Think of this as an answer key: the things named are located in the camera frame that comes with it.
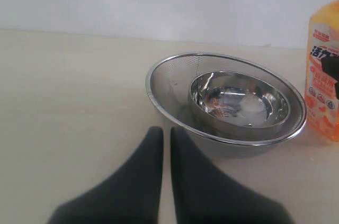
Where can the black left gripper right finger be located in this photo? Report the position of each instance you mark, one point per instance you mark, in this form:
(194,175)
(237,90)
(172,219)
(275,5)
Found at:
(205,194)

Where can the small stainless steel bowl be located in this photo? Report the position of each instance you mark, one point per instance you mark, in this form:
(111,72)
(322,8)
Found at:
(226,99)

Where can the steel mesh colander bowl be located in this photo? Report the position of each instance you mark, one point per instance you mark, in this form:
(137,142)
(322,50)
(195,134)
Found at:
(167,86)

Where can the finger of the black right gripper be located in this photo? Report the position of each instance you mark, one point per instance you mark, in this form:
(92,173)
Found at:
(330,66)

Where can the orange pump soap bottle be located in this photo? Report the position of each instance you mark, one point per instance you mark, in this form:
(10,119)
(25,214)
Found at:
(320,97)

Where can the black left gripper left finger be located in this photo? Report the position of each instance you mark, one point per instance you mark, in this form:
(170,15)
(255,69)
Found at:
(130,195)

